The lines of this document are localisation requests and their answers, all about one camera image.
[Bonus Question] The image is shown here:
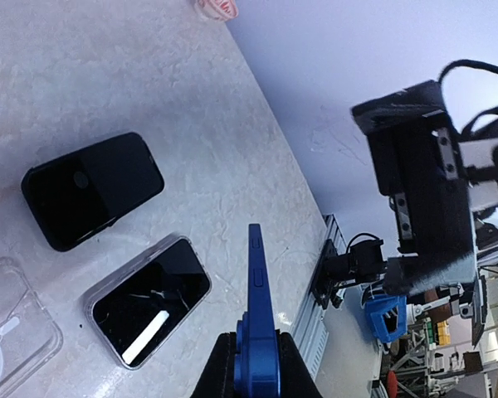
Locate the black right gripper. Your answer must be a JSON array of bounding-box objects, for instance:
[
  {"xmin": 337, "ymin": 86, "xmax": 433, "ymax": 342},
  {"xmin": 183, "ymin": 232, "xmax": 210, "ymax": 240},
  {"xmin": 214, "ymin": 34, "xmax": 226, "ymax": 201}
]
[{"xmin": 351, "ymin": 80, "xmax": 476, "ymax": 295}]

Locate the black phone with purple edge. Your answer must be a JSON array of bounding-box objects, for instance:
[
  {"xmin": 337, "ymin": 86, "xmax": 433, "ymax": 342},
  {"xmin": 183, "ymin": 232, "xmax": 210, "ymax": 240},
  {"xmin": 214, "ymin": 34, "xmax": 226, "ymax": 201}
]
[{"xmin": 234, "ymin": 224, "xmax": 281, "ymax": 397}]

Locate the blue plastic part in background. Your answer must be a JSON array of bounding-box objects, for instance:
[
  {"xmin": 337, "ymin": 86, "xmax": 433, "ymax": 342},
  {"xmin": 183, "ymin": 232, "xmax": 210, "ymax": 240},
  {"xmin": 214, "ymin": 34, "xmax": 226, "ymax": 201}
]
[{"xmin": 364, "ymin": 294, "xmax": 407, "ymax": 343}]

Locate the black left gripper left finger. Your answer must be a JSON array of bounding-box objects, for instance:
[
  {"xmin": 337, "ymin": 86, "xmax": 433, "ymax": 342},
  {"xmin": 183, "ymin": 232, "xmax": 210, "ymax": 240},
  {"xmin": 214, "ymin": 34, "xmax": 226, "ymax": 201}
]
[{"xmin": 190, "ymin": 332, "xmax": 237, "ymax": 398}]

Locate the black smartphone with teal edge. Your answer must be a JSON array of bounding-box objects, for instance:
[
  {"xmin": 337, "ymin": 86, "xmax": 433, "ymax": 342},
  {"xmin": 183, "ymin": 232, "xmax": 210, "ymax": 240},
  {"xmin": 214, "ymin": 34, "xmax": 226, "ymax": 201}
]
[{"xmin": 21, "ymin": 132, "xmax": 165, "ymax": 252}]

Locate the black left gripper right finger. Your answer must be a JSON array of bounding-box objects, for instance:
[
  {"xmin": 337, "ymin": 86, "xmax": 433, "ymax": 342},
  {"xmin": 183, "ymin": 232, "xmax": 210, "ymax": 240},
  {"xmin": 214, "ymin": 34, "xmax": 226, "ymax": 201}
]
[{"xmin": 277, "ymin": 332, "xmax": 322, "ymax": 398}]

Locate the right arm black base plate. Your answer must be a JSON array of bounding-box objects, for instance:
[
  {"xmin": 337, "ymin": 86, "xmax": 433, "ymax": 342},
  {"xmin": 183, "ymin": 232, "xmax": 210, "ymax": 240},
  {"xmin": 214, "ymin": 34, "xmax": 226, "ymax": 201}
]
[{"xmin": 309, "ymin": 239, "xmax": 344, "ymax": 310}]

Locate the red patterned small bowl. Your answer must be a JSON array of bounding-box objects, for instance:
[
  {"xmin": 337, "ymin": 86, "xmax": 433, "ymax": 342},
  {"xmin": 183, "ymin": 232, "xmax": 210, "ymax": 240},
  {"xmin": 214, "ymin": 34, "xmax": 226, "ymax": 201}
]
[{"xmin": 194, "ymin": 0, "xmax": 239, "ymax": 22}]

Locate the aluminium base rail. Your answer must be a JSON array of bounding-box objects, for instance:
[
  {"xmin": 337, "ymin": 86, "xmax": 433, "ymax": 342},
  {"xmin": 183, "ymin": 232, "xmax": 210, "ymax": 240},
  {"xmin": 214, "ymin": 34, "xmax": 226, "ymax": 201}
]
[{"xmin": 290, "ymin": 214, "xmax": 344, "ymax": 381}]

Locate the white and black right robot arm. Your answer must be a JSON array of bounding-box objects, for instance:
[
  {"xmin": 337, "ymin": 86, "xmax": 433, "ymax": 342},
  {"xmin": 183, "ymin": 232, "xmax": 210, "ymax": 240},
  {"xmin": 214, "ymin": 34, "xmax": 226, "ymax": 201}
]
[{"xmin": 351, "ymin": 80, "xmax": 498, "ymax": 295}]

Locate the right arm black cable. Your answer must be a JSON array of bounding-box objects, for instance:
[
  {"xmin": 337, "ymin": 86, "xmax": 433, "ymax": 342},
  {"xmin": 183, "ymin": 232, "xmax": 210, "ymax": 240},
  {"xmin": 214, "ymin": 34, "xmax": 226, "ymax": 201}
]
[{"xmin": 437, "ymin": 60, "xmax": 498, "ymax": 121}]

